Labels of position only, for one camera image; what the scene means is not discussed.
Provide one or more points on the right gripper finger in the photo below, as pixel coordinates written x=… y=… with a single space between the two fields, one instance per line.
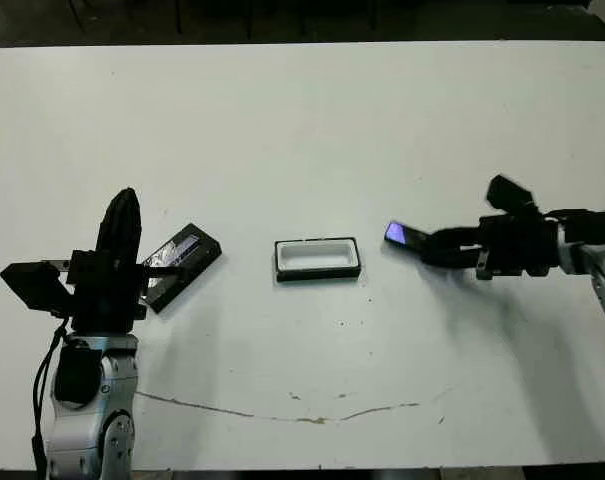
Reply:
x=452 y=257
x=457 y=233

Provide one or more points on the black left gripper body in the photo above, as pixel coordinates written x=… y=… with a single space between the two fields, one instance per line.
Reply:
x=107 y=295

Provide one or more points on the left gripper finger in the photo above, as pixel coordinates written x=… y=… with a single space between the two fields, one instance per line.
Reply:
x=134 y=225
x=113 y=225

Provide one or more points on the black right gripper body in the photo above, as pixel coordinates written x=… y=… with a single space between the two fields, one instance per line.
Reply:
x=522 y=245

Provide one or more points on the slim black camera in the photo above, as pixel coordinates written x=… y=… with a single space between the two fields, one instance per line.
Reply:
x=404 y=235

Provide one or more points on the black box lid silver print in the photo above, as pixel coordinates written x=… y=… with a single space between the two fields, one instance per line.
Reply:
x=192 y=247

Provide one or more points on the black box white insert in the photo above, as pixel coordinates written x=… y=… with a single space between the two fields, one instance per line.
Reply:
x=316 y=255

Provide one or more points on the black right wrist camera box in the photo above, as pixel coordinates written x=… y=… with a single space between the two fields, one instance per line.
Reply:
x=509 y=195

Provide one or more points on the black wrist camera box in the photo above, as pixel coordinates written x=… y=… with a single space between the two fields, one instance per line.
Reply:
x=32 y=287
x=509 y=195

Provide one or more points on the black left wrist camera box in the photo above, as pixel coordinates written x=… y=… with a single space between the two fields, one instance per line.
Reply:
x=32 y=287

